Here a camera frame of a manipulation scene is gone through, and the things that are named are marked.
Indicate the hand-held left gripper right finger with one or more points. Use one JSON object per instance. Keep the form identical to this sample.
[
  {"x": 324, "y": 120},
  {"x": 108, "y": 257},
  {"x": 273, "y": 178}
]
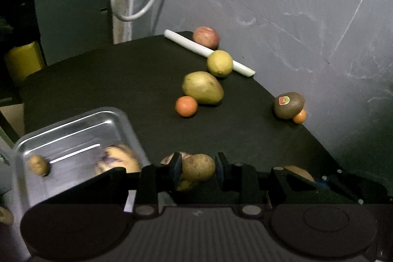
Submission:
[{"x": 219, "y": 167}]

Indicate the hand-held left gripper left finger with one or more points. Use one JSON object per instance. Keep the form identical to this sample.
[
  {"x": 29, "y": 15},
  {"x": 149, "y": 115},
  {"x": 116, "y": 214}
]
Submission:
[{"x": 176, "y": 167}]

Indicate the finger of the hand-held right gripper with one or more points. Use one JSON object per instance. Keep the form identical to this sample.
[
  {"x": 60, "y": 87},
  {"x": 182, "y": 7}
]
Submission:
[{"x": 350, "y": 188}]

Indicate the small brown round fruit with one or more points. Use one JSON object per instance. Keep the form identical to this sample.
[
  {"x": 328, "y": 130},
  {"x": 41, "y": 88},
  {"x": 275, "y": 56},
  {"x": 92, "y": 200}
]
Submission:
[
  {"x": 198, "y": 167},
  {"x": 39, "y": 165}
]

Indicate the brown kiwi with sticker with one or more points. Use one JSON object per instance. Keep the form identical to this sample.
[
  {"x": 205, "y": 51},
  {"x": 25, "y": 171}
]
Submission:
[{"x": 289, "y": 107}]

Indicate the small orange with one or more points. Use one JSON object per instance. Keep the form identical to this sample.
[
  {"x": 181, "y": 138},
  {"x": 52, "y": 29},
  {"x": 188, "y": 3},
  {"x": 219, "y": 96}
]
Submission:
[
  {"x": 300, "y": 117},
  {"x": 186, "y": 106}
]

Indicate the yellow lemon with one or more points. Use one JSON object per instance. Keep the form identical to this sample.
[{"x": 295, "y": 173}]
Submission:
[{"x": 219, "y": 63}]

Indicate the grey cabinet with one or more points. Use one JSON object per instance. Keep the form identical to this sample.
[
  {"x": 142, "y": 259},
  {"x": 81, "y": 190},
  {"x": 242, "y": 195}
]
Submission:
[{"x": 70, "y": 16}]

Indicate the striped pepino melon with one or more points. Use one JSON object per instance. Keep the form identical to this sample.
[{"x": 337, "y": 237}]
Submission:
[
  {"x": 118, "y": 157},
  {"x": 185, "y": 185}
]

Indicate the white tube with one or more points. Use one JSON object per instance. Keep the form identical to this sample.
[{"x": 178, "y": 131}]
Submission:
[{"x": 190, "y": 44}]

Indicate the yellow-green mango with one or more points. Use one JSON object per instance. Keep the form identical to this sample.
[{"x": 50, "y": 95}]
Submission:
[{"x": 202, "y": 88}]

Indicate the metal tray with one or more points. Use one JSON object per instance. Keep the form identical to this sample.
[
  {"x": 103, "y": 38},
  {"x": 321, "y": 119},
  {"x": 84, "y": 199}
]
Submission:
[{"x": 76, "y": 133}]

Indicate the red apple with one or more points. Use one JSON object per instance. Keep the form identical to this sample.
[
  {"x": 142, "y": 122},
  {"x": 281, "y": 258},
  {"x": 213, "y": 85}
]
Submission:
[{"x": 206, "y": 38}]

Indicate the tan round fruit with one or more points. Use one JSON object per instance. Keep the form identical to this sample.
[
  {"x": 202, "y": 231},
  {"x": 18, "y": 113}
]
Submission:
[{"x": 299, "y": 172}]

